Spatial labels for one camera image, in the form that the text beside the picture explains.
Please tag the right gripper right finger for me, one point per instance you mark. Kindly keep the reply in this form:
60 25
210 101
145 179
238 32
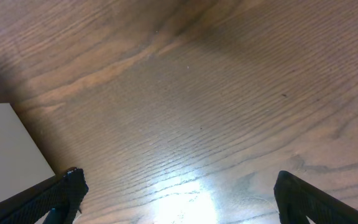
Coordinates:
300 202

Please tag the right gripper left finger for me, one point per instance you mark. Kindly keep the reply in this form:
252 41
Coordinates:
57 198

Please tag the white cardboard box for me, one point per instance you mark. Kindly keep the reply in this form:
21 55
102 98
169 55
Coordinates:
22 165

